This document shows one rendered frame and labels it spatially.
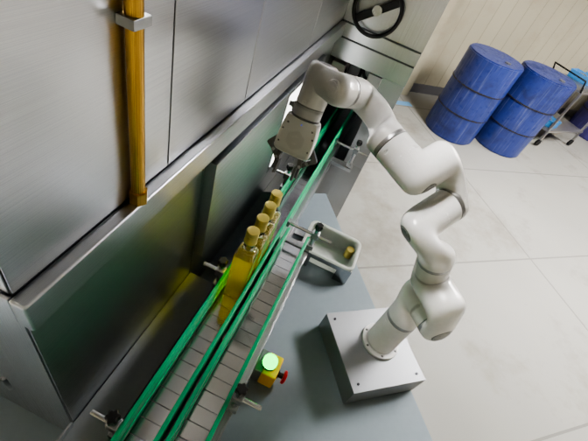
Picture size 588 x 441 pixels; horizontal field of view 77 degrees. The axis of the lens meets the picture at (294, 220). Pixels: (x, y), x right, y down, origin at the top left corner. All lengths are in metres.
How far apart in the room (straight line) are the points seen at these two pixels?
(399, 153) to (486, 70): 3.72
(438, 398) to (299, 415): 1.33
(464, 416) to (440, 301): 1.57
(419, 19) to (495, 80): 2.80
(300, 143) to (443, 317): 0.54
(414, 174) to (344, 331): 0.65
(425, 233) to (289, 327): 0.65
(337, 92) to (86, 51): 0.54
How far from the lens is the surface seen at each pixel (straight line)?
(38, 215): 0.52
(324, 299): 1.41
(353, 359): 1.23
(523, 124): 5.00
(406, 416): 1.35
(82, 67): 0.48
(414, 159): 0.80
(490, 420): 2.57
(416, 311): 1.06
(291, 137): 0.97
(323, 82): 0.90
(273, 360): 1.12
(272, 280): 1.22
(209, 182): 0.91
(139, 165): 0.60
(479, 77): 4.52
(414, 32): 1.82
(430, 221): 0.84
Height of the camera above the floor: 1.86
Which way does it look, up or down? 43 degrees down
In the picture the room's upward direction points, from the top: 22 degrees clockwise
